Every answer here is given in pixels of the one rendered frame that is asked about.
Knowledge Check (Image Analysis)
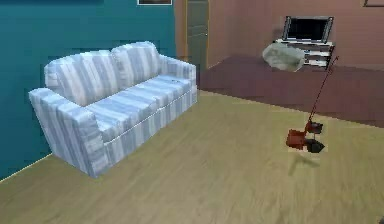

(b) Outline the white television stand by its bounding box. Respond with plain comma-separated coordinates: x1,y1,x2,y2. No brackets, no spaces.
275,38,336,70

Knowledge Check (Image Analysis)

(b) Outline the red floor vacuum cleaner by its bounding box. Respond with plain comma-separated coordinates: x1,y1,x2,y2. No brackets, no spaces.
285,55,340,154

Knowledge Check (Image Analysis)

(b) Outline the grey green room door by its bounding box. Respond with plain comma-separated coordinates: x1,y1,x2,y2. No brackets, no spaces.
185,0,210,73

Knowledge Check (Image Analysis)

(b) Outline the black television set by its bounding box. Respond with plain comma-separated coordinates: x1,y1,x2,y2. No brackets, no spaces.
281,15,335,44

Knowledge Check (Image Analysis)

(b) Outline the blue white striped sofa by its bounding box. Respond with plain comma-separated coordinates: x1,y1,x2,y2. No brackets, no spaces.
28,40,198,179

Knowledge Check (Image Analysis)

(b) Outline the dark framed wall picture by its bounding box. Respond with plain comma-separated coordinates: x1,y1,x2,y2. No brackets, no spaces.
362,0,384,8

